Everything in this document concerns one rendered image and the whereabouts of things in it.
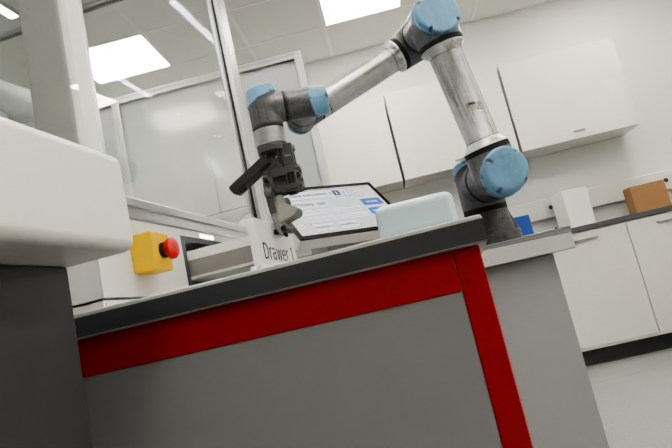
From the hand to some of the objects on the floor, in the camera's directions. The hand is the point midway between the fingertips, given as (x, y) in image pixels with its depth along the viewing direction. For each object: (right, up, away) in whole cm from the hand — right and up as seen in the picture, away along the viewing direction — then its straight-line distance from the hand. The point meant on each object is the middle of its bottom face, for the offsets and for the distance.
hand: (280, 231), depth 146 cm
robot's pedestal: (+72, -79, +7) cm, 107 cm away
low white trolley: (+24, -78, -58) cm, 100 cm away
